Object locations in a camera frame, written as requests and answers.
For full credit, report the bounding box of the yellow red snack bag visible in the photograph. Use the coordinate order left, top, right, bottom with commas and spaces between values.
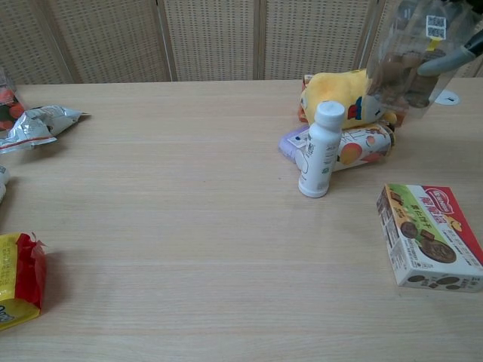
0, 232, 50, 333

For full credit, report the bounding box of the purple plastic container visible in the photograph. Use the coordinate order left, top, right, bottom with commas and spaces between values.
278, 126, 312, 164

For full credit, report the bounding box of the silver foil snack bag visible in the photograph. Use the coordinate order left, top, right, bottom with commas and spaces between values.
0, 105, 92, 155

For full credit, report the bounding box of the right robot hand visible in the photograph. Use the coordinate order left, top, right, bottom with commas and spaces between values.
417, 30, 483, 77

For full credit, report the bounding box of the white round table grommet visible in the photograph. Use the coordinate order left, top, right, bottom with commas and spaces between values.
433, 89, 462, 106

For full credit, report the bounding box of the red orange snack packet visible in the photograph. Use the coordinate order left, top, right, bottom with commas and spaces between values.
0, 69, 26, 133

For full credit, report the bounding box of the peach print drink can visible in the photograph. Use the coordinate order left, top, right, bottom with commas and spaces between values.
295, 123, 396, 174

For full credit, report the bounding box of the red green cookie box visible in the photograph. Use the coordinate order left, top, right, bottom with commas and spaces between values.
375, 183, 483, 293

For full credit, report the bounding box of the orange carton box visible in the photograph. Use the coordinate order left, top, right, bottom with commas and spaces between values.
297, 74, 409, 127

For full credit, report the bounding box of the yellow plush toy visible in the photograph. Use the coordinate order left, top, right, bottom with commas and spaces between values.
300, 68, 399, 130

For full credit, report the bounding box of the white packet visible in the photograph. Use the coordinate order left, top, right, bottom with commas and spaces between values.
0, 164, 11, 205

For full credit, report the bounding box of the white plastic bottle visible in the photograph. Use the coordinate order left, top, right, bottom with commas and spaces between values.
297, 100, 346, 199

